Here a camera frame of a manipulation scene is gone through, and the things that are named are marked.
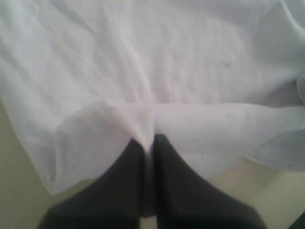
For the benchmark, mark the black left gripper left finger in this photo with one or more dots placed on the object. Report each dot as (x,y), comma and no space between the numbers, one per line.
(113,201)

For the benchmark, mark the white t-shirt red print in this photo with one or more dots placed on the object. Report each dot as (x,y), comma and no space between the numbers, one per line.
(222,79)

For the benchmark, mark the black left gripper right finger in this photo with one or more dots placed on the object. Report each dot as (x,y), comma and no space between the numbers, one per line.
(186,201)

